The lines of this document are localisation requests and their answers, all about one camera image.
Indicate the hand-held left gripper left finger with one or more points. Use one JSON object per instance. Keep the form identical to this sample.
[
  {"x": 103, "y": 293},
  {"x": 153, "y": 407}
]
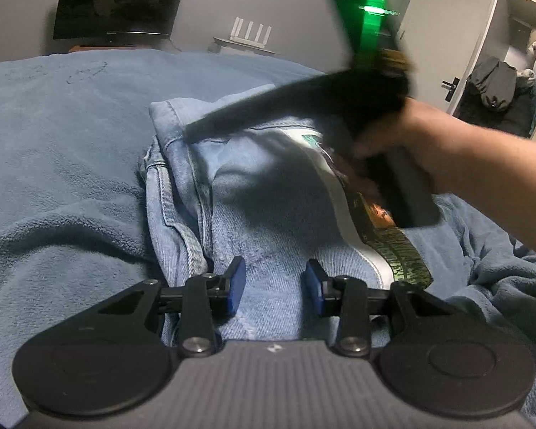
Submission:
[{"x": 235, "y": 287}]

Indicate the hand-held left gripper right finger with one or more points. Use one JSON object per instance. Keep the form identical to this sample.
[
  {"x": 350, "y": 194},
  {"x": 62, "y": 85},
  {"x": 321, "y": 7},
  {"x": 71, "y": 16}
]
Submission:
[{"x": 314, "y": 288}]

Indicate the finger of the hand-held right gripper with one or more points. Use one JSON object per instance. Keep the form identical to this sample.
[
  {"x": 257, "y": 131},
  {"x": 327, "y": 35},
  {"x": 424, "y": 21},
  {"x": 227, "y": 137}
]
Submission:
[{"x": 259, "y": 109}]

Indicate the blue denim jeans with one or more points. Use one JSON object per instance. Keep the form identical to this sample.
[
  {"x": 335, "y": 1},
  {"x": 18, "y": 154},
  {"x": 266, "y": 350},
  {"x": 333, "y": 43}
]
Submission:
[{"x": 268, "y": 214}]

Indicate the person's right forearm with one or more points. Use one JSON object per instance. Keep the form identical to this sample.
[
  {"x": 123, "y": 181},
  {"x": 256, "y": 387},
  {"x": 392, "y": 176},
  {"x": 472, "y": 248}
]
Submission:
[{"x": 496, "y": 174}]

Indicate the person's right hand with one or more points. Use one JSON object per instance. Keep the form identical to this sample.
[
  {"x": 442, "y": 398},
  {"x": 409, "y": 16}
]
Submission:
[{"x": 413, "y": 129}]

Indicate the white router with antennas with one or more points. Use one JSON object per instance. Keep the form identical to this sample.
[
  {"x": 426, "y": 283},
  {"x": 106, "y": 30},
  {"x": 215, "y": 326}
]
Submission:
[{"x": 250, "y": 31}]

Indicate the white door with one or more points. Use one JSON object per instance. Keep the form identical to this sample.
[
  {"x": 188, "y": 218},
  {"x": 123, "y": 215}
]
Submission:
[{"x": 446, "y": 31}]

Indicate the dark grey hanging garment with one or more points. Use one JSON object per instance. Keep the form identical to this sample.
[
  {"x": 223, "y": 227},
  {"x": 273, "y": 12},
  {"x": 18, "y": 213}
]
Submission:
[{"x": 493, "y": 80}]

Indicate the white open wardrobe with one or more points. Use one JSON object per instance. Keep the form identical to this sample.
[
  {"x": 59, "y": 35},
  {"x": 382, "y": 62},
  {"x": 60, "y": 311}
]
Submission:
[{"x": 496, "y": 18}]

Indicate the wooden television stand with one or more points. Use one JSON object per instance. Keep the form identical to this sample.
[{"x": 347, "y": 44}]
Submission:
[{"x": 98, "y": 47}]

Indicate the black flat screen television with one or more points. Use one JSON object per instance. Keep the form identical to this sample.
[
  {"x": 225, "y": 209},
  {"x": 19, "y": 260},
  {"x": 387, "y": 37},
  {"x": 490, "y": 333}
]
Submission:
[{"x": 116, "y": 2}]

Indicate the blue fleece blanket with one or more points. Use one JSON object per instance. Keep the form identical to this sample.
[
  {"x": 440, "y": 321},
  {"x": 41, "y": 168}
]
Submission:
[{"x": 49, "y": 165}]

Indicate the small wall shelf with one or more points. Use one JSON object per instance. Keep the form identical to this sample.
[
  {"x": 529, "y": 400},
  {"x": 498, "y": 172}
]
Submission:
[{"x": 225, "y": 44}]

